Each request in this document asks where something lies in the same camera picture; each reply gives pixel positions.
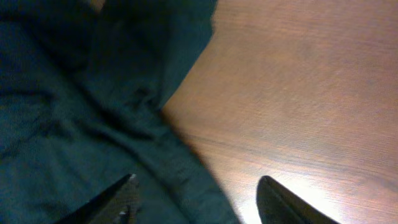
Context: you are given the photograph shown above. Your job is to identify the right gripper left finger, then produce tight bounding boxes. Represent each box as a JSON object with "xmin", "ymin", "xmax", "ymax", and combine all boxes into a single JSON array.
[{"xmin": 56, "ymin": 174, "xmax": 139, "ymax": 224}]

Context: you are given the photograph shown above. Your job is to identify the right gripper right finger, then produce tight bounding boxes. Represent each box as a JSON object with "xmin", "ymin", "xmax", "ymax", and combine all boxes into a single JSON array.
[{"xmin": 256, "ymin": 175, "xmax": 338, "ymax": 224}]

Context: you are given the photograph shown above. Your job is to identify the black shorts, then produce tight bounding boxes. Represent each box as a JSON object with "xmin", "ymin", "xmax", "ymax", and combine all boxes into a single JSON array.
[{"xmin": 1, "ymin": 1, "xmax": 239, "ymax": 223}]

